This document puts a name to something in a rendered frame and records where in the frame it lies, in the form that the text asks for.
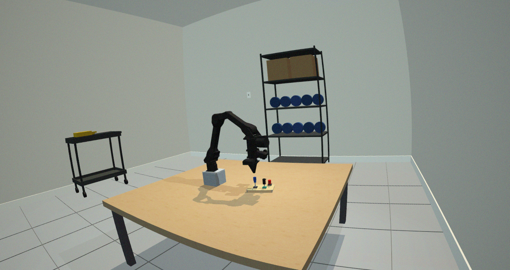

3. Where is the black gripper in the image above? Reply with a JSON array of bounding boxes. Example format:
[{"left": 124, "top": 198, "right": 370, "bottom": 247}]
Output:
[{"left": 242, "top": 147, "right": 260, "bottom": 173}]

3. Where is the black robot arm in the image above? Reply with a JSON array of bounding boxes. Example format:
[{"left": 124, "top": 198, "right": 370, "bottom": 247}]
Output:
[{"left": 204, "top": 111, "right": 269, "bottom": 172}]

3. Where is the pale yellow circuit board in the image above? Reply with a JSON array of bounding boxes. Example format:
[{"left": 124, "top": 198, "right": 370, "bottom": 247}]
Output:
[{"left": 246, "top": 177, "right": 275, "bottom": 192}]

